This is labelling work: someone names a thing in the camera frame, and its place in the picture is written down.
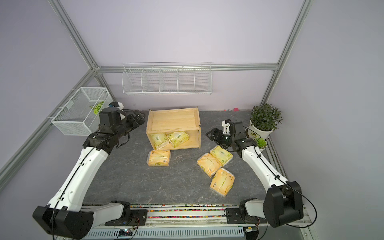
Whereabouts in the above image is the white wire side basket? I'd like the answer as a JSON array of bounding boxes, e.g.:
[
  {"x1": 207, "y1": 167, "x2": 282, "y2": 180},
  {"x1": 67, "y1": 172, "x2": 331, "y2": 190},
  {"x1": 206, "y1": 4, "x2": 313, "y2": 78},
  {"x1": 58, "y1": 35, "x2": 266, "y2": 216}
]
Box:
[{"x1": 51, "y1": 87, "x2": 113, "y2": 136}]

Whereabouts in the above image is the large potted green plant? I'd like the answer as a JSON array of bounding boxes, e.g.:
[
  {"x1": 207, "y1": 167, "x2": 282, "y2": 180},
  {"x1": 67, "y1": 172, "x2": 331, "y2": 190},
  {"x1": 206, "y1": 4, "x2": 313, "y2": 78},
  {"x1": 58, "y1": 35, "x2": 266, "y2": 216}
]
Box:
[{"x1": 246, "y1": 104, "x2": 283, "y2": 140}]

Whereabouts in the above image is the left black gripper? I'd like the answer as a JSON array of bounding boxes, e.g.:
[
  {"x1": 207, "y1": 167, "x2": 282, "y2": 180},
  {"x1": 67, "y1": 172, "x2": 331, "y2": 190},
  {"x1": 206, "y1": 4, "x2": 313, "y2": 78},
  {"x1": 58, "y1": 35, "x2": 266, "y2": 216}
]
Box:
[{"x1": 115, "y1": 110, "x2": 147, "y2": 139}]

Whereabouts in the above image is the small potted succulent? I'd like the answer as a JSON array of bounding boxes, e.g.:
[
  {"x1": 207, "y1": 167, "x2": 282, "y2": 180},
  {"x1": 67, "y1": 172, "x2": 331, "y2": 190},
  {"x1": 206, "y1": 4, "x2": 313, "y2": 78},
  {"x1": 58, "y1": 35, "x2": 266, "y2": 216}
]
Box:
[{"x1": 253, "y1": 137, "x2": 268, "y2": 152}]

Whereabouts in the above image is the green leaf toy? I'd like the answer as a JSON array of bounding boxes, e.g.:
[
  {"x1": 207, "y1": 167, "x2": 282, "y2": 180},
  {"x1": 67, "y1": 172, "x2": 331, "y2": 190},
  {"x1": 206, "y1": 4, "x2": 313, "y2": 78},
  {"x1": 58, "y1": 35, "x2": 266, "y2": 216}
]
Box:
[{"x1": 90, "y1": 101, "x2": 104, "y2": 116}]

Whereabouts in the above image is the green tissue pack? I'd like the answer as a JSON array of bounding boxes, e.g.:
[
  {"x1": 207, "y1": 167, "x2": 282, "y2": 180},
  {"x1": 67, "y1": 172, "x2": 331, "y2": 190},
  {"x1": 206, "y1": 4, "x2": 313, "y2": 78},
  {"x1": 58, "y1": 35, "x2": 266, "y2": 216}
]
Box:
[
  {"x1": 150, "y1": 133, "x2": 170, "y2": 150},
  {"x1": 210, "y1": 145, "x2": 234, "y2": 167},
  {"x1": 167, "y1": 131, "x2": 190, "y2": 148}
]

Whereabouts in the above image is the wooden two-tier shelf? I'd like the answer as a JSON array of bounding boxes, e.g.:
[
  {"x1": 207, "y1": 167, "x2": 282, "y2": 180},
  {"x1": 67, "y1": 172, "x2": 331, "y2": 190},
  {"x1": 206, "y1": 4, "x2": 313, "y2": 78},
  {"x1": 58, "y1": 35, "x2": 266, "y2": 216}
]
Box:
[{"x1": 146, "y1": 107, "x2": 202, "y2": 150}]

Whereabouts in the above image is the orange tissue pack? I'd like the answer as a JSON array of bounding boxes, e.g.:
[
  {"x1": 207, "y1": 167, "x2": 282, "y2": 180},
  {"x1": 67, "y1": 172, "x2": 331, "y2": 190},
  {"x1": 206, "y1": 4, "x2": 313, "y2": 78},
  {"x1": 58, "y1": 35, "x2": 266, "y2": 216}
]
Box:
[
  {"x1": 210, "y1": 168, "x2": 235, "y2": 197},
  {"x1": 147, "y1": 150, "x2": 171, "y2": 167},
  {"x1": 197, "y1": 153, "x2": 222, "y2": 178}
]

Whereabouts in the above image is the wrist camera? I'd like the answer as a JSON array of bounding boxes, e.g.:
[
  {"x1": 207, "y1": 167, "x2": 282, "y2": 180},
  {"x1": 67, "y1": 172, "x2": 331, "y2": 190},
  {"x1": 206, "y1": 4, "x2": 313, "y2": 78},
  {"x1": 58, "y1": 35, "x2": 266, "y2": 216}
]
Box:
[
  {"x1": 222, "y1": 119, "x2": 231, "y2": 135},
  {"x1": 109, "y1": 102, "x2": 124, "y2": 110}
]

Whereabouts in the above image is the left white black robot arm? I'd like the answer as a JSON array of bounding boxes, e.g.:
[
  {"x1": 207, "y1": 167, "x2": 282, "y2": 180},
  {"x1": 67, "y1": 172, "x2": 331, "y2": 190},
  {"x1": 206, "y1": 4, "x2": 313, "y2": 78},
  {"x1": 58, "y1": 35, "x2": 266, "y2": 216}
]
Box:
[{"x1": 33, "y1": 107, "x2": 145, "y2": 240}]

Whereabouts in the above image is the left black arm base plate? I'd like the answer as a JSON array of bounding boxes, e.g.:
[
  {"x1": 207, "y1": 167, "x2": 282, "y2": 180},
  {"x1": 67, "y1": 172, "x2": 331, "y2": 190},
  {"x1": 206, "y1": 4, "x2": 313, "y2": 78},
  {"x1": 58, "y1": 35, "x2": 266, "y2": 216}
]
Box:
[{"x1": 105, "y1": 209, "x2": 148, "y2": 227}]

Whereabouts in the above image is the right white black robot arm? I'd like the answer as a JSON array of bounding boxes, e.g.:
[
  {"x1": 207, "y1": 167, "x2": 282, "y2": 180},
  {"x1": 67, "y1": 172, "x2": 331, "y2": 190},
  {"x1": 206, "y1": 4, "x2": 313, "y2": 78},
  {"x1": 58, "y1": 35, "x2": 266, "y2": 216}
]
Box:
[{"x1": 206, "y1": 120, "x2": 304, "y2": 228}]

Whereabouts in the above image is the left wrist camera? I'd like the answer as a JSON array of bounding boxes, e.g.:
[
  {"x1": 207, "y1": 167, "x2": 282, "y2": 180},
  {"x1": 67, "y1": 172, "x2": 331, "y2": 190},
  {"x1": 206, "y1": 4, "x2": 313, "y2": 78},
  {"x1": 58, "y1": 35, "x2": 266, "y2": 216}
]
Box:
[{"x1": 109, "y1": 102, "x2": 124, "y2": 110}]

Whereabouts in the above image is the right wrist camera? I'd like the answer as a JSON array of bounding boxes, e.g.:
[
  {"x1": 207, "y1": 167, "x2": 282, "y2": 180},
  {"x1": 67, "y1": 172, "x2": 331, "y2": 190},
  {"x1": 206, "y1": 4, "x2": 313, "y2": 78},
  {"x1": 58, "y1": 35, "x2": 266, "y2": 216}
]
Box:
[{"x1": 222, "y1": 119, "x2": 231, "y2": 135}]

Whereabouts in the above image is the long white wire wall basket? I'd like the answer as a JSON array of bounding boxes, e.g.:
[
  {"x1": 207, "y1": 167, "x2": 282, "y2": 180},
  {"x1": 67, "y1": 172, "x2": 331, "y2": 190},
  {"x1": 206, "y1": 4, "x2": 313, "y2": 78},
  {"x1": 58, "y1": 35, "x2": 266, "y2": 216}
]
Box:
[{"x1": 122, "y1": 62, "x2": 213, "y2": 95}]

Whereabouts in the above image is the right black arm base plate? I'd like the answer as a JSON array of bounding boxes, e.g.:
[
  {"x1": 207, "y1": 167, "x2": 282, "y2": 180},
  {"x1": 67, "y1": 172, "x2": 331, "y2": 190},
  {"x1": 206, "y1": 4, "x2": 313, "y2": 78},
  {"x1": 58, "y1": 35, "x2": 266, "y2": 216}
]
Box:
[{"x1": 224, "y1": 208, "x2": 267, "y2": 225}]

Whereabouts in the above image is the aluminium front rail frame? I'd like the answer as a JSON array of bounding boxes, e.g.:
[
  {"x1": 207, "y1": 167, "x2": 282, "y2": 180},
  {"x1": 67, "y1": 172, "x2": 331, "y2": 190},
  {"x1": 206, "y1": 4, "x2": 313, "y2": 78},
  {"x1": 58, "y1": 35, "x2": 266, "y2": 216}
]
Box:
[{"x1": 56, "y1": 203, "x2": 319, "y2": 240}]

